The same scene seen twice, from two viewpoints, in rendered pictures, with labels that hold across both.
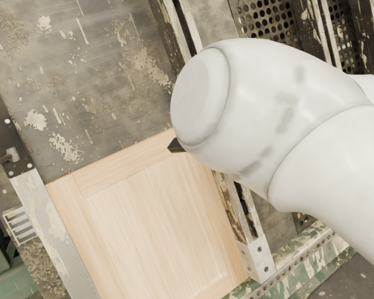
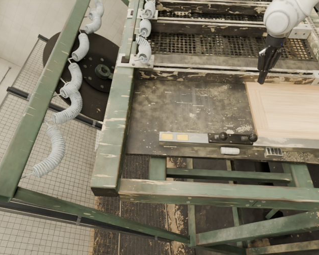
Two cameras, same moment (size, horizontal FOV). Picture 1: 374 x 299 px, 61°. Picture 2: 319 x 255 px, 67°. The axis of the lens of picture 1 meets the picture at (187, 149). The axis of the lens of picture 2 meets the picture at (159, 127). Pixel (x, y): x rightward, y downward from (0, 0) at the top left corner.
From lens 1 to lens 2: 0.75 m
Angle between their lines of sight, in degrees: 17
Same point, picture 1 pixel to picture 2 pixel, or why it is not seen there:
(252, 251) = not seen: outside the picture
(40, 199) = (265, 139)
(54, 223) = (277, 139)
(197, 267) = not seen: outside the picture
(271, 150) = (296, 8)
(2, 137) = (236, 138)
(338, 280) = not seen: outside the picture
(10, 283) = (298, 174)
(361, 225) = not seen: outside the picture
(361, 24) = (221, 9)
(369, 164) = not seen: outside the picture
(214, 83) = (279, 14)
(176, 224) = (293, 103)
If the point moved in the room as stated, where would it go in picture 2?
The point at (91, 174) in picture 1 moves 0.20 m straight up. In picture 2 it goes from (259, 122) to (232, 105)
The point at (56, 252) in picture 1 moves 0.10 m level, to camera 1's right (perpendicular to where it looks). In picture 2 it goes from (291, 144) to (298, 124)
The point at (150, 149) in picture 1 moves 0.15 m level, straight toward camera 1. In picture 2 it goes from (254, 100) to (282, 95)
